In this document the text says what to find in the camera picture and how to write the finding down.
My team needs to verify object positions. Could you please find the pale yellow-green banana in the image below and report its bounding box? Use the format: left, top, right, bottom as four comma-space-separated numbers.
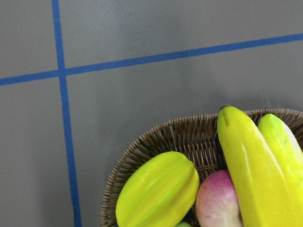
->
258, 113, 303, 227

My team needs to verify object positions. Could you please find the yellow fruit in basket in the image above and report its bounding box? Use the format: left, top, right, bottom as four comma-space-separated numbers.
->
116, 151, 199, 227

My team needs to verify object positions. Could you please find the pink apple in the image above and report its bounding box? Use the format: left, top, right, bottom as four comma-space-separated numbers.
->
196, 170, 243, 227

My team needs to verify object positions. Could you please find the green fruit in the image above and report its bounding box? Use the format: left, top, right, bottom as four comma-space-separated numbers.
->
176, 221, 192, 227

